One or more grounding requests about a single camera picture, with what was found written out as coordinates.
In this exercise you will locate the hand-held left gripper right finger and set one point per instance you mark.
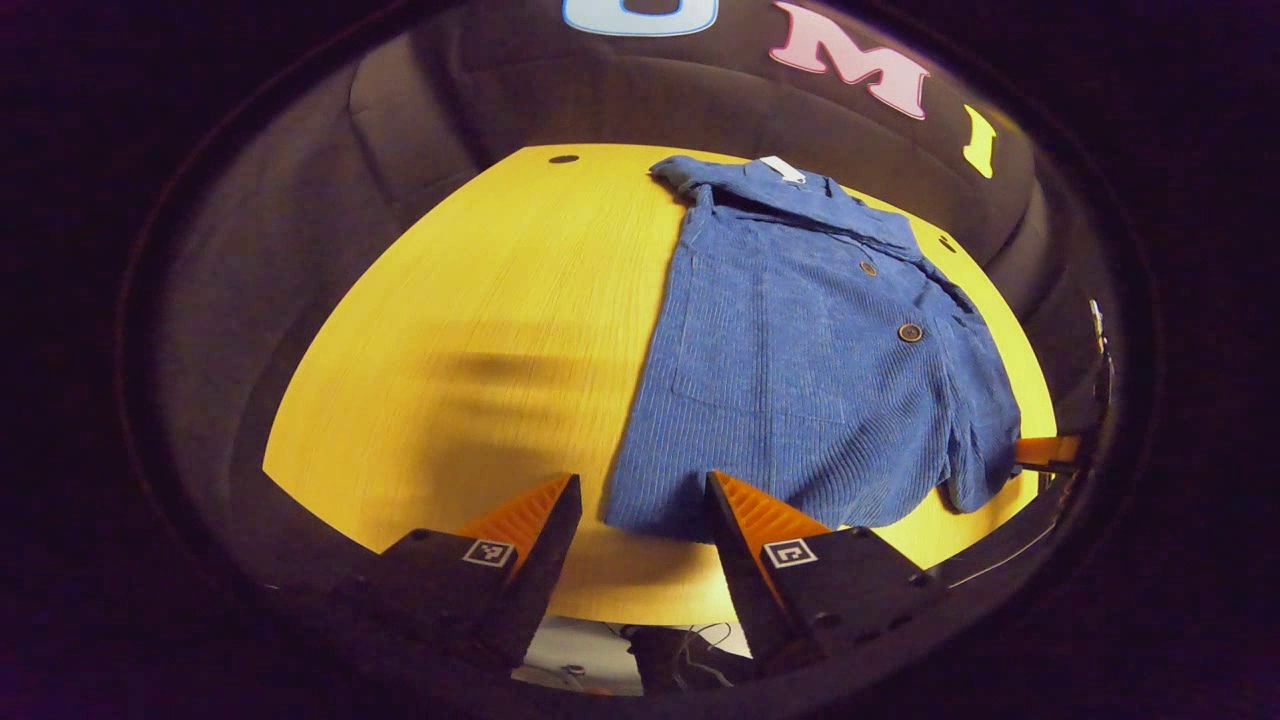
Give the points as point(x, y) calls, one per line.
point(745, 580)

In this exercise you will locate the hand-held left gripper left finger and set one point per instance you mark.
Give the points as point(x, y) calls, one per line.
point(545, 570)

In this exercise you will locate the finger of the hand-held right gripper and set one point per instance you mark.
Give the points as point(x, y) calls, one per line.
point(1045, 452)

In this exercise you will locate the black backdrop cloth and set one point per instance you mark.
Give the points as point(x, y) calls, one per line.
point(600, 90)

